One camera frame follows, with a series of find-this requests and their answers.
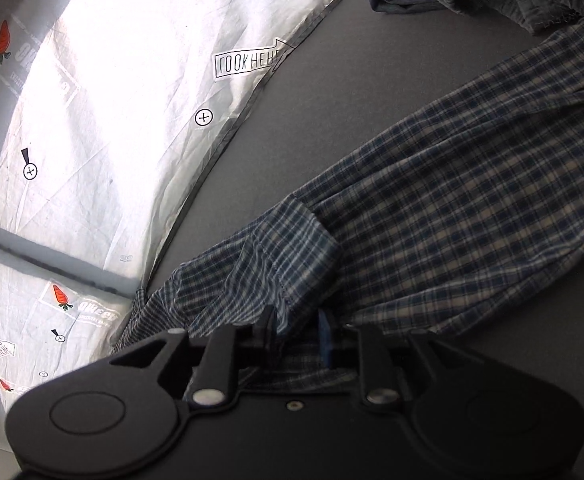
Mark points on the white printed window curtain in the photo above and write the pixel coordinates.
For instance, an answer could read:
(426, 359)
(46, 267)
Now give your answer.
(122, 135)

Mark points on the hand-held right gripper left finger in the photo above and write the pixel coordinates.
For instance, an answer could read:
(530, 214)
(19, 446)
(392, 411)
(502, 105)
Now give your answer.
(262, 335)

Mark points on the blue plaid shirt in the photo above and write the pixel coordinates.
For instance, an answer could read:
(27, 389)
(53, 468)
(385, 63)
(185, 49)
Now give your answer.
(446, 185)

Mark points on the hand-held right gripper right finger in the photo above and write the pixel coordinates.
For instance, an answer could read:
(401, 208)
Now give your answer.
(326, 340)

